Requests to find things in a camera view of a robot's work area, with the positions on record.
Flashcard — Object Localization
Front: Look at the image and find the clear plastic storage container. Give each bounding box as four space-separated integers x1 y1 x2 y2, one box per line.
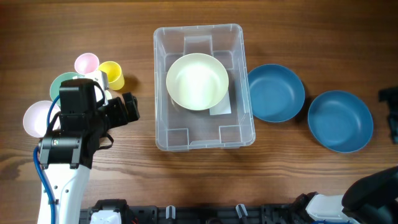
154 24 256 152

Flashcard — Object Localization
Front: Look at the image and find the dark blue bowl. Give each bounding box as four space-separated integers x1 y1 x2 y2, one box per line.
307 90 374 153
248 64 305 123

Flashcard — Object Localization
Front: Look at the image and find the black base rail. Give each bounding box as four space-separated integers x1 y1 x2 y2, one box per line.
79 198 312 224

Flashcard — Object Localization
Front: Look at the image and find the left blue cable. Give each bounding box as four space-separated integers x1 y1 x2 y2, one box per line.
33 95 62 224

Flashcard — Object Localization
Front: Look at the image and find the white label in container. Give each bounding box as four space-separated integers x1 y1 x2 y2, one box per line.
209 91 231 116

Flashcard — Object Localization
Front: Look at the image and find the pink bowl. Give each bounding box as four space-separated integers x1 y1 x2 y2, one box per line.
23 100 52 138

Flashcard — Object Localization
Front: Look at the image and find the cream bowl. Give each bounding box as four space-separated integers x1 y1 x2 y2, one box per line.
165 53 229 111

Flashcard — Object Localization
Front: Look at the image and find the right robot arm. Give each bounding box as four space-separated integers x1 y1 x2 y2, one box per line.
304 90 397 223

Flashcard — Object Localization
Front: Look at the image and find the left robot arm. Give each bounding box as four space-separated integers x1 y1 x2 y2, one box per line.
33 78 140 223

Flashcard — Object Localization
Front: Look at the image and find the small pink cup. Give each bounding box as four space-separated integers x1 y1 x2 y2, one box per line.
74 53 100 75

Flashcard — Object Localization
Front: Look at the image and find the cream cup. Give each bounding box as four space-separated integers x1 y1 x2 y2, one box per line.
105 90 113 100

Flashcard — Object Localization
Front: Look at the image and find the mint green bowl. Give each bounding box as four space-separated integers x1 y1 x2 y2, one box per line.
50 72 84 101

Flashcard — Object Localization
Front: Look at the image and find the yellow cup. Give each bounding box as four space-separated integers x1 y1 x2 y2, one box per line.
98 61 125 90

